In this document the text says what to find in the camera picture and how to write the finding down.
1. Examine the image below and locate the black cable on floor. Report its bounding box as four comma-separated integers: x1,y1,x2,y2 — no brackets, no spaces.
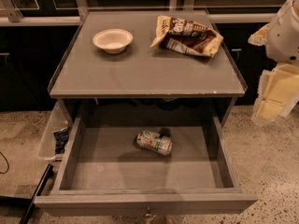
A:
0,151,10,175

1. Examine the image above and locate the metal railing frame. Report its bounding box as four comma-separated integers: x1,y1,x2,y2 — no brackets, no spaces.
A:
0,0,287,23

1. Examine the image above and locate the clear plastic storage bin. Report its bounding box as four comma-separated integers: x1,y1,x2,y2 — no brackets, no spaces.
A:
38,103,68,161

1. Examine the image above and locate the white paper bowl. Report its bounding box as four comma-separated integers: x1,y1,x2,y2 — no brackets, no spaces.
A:
93,29,133,54

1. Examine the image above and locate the grey counter cabinet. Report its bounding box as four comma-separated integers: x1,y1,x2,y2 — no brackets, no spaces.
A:
47,10,249,129

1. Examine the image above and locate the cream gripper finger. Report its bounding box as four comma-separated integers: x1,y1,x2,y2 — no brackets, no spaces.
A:
251,63,299,126
248,24,269,46

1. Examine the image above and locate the blue snack packet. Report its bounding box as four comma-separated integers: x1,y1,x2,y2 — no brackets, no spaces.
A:
52,128,69,154

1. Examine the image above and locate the grey open top drawer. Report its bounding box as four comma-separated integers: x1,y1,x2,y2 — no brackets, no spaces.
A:
35,104,257,216

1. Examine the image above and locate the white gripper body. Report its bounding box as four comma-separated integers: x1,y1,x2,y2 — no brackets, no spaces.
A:
265,0,299,65

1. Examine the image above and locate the brown cream chip bag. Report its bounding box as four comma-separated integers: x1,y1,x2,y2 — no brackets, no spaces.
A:
150,15,223,57

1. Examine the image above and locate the black floor bar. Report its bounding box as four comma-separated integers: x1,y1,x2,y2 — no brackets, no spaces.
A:
19,164,53,224

